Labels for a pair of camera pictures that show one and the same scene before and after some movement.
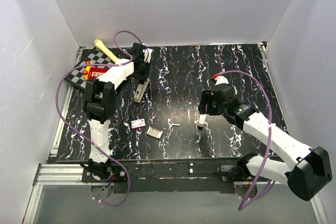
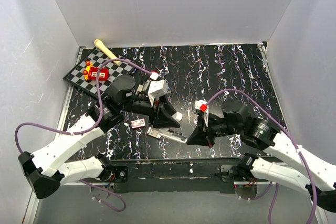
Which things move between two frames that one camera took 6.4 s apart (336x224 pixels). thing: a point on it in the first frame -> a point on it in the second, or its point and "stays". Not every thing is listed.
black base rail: x=170 y=176 stays
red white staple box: x=138 y=124 stays
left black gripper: x=144 y=77 -> x=161 y=111
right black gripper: x=206 y=97 -> x=199 y=136
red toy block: x=93 y=72 stays
